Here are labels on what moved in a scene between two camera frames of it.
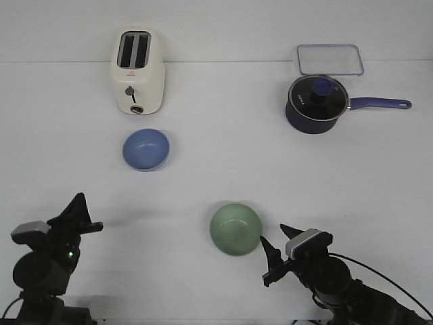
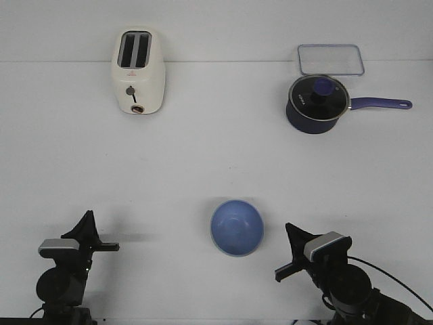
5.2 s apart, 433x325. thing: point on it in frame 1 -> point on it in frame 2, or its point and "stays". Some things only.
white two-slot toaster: [139, 71] stays
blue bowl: [145, 149] -> [237, 227]
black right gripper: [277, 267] -> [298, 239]
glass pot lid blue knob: [318, 97] stays
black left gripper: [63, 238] -> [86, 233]
